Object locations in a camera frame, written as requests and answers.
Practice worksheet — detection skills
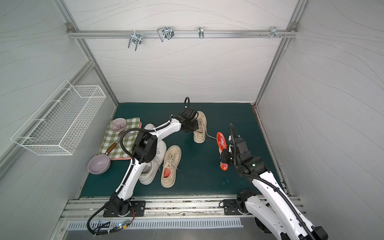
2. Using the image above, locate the beige lace sneaker with laces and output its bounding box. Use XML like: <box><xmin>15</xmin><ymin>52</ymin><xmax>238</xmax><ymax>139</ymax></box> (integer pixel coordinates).
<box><xmin>193</xmin><ymin>111</ymin><xmax>217</xmax><ymax>144</ymax></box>

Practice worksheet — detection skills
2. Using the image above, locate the red orange insole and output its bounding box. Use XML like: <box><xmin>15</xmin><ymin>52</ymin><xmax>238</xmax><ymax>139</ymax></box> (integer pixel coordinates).
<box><xmin>216</xmin><ymin>132</ymin><xmax>228</xmax><ymax>171</ymax></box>

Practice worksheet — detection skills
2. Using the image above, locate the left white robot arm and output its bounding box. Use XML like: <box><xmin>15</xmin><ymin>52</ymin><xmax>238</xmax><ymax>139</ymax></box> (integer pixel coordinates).
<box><xmin>104</xmin><ymin>107</ymin><xmax>199</xmax><ymax>216</ymax></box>

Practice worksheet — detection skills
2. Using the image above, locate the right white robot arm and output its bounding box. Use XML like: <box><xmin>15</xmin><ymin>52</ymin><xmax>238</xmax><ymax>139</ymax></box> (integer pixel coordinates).
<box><xmin>217</xmin><ymin>133</ymin><xmax>329</xmax><ymax>240</ymax></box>

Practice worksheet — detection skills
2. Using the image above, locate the red insole in front sneaker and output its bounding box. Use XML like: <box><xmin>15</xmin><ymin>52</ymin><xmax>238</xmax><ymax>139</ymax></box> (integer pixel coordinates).
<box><xmin>163</xmin><ymin>168</ymin><xmax>172</xmax><ymax>178</ymax></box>

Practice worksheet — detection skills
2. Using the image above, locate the white sneaker rear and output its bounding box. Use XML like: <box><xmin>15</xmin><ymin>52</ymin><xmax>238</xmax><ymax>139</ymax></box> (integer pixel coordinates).
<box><xmin>144</xmin><ymin>124</ymin><xmax>156</xmax><ymax>132</ymax></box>

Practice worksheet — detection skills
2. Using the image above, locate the white sneaker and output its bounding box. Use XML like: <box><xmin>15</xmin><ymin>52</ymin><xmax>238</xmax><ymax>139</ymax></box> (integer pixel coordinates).
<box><xmin>144</xmin><ymin>124</ymin><xmax>156</xmax><ymax>132</ymax></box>
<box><xmin>139</xmin><ymin>141</ymin><xmax>167</xmax><ymax>185</ymax></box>

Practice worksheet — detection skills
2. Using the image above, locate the beige lace sneaker near front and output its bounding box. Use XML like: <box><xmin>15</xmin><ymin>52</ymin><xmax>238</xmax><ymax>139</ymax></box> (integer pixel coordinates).
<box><xmin>161</xmin><ymin>145</ymin><xmax>182</xmax><ymax>188</ymax></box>

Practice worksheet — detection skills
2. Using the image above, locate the white sneaker front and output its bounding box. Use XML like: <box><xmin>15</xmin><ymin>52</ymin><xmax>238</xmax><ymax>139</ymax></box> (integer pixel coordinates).
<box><xmin>139</xmin><ymin>141</ymin><xmax>167</xmax><ymax>185</ymax></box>

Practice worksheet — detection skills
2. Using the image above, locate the green checkered cloth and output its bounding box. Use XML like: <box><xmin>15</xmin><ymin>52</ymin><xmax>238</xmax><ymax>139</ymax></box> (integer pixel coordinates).
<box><xmin>97</xmin><ymin>116</ymin><xmax>143</xmax><ymax>161</ymax></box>

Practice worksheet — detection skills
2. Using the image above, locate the metal clip hook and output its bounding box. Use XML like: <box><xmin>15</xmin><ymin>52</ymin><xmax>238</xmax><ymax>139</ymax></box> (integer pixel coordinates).
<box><xmin>198</xmin><ymin>27</ymin><xmax>204</xmax><ymax>39</ymax></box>

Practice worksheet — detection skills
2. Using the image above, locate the metal U-bolt hook middle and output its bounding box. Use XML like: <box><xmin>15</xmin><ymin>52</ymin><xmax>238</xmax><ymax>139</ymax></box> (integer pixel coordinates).
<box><xmin>157</xmin><ymin>27</ymin><xmax>175</xmax><ymax>42</ymax></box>

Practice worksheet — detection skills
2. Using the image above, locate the metal u-bolt hook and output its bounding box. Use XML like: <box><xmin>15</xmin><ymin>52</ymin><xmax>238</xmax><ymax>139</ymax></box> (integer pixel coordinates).
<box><xmin>157</xmin><ymin>27</ymin><xmax>175</xmax><ymax>42</ymax></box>
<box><xmin>128</xmin><ymin>33</ymin><xmax>142</xmax><ymax>51</ymax></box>

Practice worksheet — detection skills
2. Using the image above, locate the metal U-bolt hook left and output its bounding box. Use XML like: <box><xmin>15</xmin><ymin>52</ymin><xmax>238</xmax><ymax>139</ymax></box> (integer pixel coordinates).
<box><xmin>128</xmin><ymin>33</ymin><xmax>142</xmax><ymax>51</ymax></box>

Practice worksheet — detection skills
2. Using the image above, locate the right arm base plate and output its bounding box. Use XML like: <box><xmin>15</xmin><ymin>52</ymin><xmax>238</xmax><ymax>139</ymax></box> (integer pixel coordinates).
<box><xmin>219</xmin><ymin>199</ymin><xmax>250</xmax><ymax>216</ymax></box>

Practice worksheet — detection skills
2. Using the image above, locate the white slotted cable duct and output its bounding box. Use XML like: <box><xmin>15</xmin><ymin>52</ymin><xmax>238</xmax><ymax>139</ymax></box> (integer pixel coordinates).
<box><xmin>67</xmin><ymin>218</ymin><xmax>244</xmax><ymax>231</ymax></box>

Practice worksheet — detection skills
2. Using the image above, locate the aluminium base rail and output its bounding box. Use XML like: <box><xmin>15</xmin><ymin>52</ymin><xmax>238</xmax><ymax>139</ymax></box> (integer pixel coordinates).
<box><xmin>59</xmin><ymin>196</ymin><xmax>307</xmax><ymax>221</ymax></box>

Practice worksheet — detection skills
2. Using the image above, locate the metal crossbar rail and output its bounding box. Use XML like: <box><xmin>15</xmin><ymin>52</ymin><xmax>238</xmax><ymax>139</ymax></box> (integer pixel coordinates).
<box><xmin>67</xmin><ymin>29</ymin><xmax>299</xmax><ymax>39</ymax></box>

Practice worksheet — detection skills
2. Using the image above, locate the purple saucepan wooden handle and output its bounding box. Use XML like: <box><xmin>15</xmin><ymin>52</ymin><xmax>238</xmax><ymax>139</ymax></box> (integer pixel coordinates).
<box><xmin>87</xmin><ymin>142</ymin><xmax>118</xmax><ymax>175</ymax></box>

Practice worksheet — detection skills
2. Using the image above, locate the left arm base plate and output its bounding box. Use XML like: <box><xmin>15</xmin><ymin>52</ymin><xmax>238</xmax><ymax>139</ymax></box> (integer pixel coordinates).
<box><xmin>103</xmin><ymin>201</ymin><xmax>146</xmax><ymax>218</ymax></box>

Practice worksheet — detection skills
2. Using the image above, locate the metal bracket hook right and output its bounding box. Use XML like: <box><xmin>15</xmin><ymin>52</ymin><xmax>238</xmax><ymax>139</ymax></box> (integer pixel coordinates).
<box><xmin>260</xmin><ymin>27</ymin><xmax>287</xmax><ymax>39</ymax></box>

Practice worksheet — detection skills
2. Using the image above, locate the white wire basket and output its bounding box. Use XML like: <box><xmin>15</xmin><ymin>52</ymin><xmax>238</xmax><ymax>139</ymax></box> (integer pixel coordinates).
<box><xmin>11</xmin><ymin>80</ymin><xmax>106</xmax><ymax>156</ymax></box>

